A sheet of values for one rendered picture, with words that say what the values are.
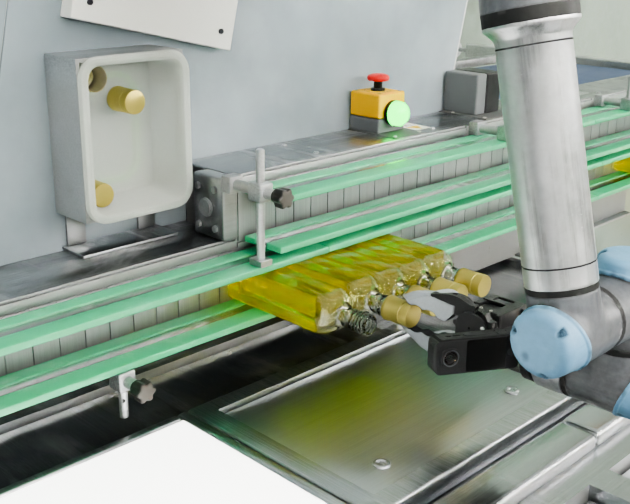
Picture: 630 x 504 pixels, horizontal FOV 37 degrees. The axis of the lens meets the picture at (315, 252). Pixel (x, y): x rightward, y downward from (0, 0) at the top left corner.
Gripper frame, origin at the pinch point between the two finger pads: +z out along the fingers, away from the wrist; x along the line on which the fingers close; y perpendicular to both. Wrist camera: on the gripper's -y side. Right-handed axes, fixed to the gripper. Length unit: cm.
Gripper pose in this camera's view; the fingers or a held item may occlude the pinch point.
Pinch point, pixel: (407, 314)
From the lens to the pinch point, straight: 127.7
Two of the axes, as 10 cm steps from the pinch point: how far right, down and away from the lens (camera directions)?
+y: 7.1, -2.1, 6.7
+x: 0.1, -9.5, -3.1
